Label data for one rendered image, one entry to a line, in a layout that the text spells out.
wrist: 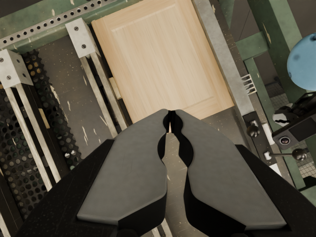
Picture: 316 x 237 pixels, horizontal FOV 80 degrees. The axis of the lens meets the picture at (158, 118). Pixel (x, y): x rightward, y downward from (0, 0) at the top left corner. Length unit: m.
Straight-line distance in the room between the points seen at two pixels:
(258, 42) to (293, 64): 0.58
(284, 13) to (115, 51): 0.61
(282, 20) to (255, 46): 0.12
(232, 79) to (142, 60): 0.33
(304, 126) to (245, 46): 0.43
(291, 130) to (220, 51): 0.36
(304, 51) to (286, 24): 0.55
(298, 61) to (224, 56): 0.45
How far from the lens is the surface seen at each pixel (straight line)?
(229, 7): 1.18
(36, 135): 0.77
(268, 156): 0.77
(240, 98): 0.74
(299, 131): 0.56
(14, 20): 0.90
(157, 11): 0.80
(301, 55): 0.32
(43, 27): 0.84
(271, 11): 0.88
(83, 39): 0.74
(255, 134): 0.63
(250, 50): 0.88
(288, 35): 0.86
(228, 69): 0.75
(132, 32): 0.78
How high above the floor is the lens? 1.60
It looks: 30 degrees down
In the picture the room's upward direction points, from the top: 157 degrees clockwise
